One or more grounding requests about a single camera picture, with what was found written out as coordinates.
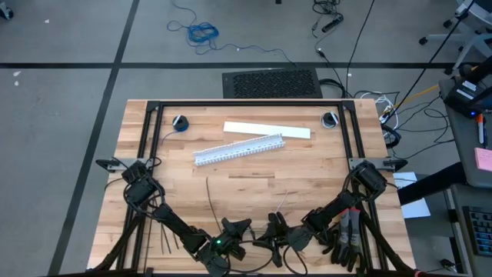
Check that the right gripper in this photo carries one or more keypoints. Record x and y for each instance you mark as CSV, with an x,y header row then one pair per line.
x,y
298,237

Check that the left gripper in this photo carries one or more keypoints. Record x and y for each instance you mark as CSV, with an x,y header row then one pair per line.
x,y
221,252

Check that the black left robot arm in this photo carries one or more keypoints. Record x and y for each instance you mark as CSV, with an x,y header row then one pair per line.
x,y
173,225

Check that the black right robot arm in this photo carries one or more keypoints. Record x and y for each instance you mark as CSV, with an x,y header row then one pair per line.
x,y
334,207

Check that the white paper sheet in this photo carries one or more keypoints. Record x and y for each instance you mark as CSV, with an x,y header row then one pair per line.
x,y
417,209

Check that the black perforated floor mat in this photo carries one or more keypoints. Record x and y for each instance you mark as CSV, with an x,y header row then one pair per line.
x,y
269,83

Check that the black desk leg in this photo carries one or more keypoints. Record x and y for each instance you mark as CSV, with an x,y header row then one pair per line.
x,y
430,182

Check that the black keyboard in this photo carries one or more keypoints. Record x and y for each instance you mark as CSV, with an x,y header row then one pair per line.
x,y
480,231

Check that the grey side desk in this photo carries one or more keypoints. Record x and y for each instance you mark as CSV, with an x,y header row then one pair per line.
x,y
465,154

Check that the black power strip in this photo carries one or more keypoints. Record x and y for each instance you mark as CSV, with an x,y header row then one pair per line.
x,y
333,24

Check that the pink sticky notes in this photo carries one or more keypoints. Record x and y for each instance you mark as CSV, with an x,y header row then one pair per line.
x,y
484,159

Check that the orange capped marker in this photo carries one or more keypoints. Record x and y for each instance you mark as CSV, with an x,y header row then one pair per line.
x,y
480,131

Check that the black label printer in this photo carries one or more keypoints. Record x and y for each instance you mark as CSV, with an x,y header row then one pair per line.
x,y
461,98

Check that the grey office chair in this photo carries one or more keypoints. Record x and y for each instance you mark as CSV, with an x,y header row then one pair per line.
x,y
480,15

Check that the white flat duct cover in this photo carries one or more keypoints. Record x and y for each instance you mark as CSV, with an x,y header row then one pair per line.
x,y
269,130

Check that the black aluminium table frame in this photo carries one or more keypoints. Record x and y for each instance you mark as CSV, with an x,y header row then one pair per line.
x,y
250,103

